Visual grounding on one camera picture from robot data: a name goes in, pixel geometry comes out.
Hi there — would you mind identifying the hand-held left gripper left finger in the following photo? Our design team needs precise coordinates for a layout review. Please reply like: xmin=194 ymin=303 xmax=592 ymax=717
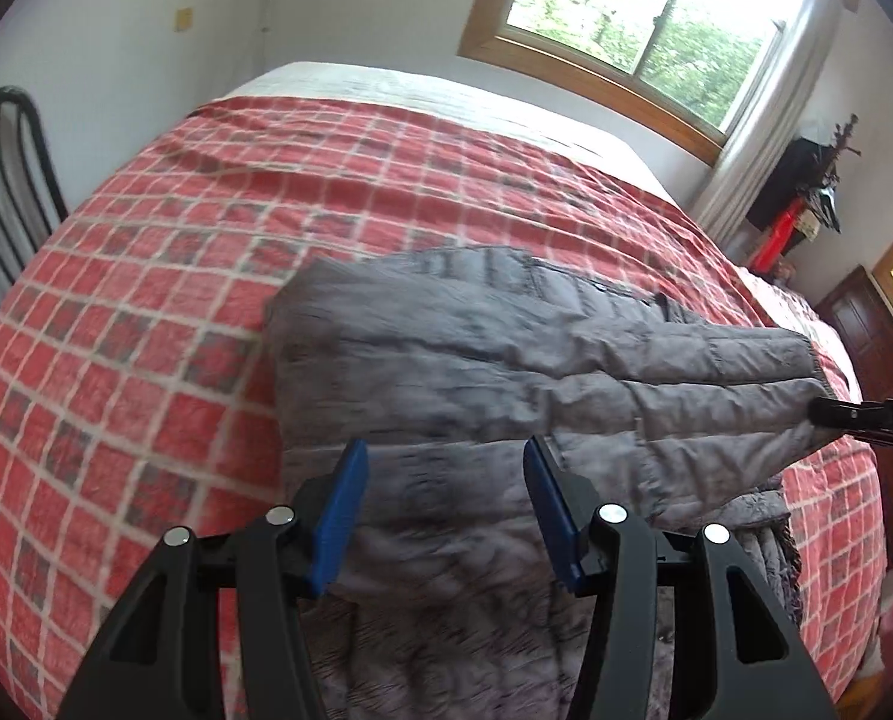
xmin=55 ymin=437 xmax=371 ymax=720

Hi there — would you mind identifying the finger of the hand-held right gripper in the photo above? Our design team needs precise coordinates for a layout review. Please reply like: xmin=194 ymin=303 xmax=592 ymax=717
xmin=808 ymin=396 xmax=893 ymax=446

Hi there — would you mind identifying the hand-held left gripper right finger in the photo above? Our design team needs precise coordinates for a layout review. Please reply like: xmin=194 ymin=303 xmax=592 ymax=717
xmin=522 ymin=433 xmax=843 ymax=720

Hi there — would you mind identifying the grey quilted jacket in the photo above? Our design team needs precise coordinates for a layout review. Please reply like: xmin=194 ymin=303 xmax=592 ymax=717
xmin=265 ymin=244 xmax=838 ymax=720

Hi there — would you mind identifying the dark wooden cabinet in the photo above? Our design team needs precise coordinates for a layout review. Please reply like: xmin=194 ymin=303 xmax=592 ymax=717
xmin=816 ymin=265 xmax=893 ymax=407

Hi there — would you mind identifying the red plaid blanket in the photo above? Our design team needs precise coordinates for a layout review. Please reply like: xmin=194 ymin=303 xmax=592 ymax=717
xmin=0 ymin=96 xmax=886 ymax=720

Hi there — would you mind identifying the white curtain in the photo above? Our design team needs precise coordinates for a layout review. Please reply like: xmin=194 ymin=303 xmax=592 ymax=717
xmin=690 ymin=0 xmax=845 ymax=242

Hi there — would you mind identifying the white bed sheet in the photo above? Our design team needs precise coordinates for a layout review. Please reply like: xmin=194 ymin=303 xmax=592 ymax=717
xmin=214 ymin=60 xmax=680 ymax=205

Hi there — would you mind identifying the black metal chair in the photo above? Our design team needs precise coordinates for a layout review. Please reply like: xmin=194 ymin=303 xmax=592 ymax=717
xmin=0 ymin=86 xmax=71 ymax=316

